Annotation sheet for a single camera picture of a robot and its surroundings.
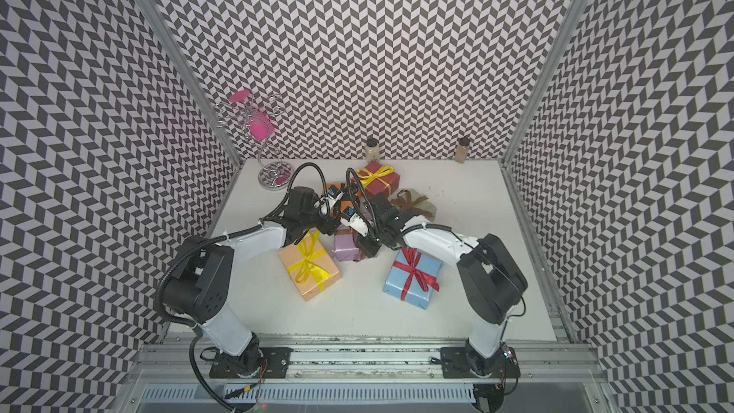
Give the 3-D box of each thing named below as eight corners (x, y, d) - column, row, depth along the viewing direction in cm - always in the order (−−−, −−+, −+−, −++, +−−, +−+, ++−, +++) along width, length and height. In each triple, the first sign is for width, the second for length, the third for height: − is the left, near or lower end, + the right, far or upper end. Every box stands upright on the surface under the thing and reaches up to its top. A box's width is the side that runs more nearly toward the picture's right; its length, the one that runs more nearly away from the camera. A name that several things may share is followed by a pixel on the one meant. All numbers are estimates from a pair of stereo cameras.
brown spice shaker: (455, 164, 120) (460, 145, 112) (453, 156, 123) (458, 138, 115) (464, 164, 120) (470, 145, 112) (463, 156, 123) (468, 138, 115)
